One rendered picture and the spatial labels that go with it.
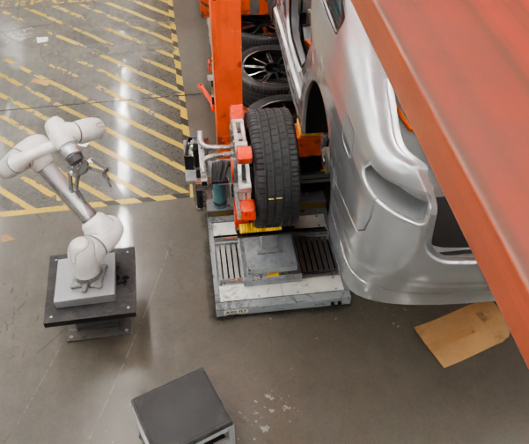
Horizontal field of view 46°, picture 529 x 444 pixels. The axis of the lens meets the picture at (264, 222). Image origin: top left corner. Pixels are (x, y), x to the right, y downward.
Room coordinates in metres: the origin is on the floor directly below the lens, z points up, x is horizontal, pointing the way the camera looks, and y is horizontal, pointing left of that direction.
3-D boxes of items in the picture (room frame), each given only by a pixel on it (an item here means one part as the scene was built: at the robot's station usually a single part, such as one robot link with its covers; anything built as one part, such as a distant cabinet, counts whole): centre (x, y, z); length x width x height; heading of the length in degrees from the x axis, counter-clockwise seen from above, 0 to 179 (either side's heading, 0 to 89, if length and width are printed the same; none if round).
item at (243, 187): (2.63, 0.14, 0.85); 0.54 x 0.07 x 0.54; 8
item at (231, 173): (2.62, 0.21, 0.85); 0.21 x 0.14 x 0.14; 98
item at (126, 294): (2.27, 0.99, 0.15); 0.50 x 0.50 x 0.30; 10
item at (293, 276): (2.69, -0.03, 0.13); 0.50 x 0.36 x 0.10; 8
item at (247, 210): (2.32, 0.09, 0.85); 0.09 x 0.08 x 0.07; 8
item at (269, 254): (2.66, -0.03, 0.32); 0.40 x 0.30 x 0.28; 8
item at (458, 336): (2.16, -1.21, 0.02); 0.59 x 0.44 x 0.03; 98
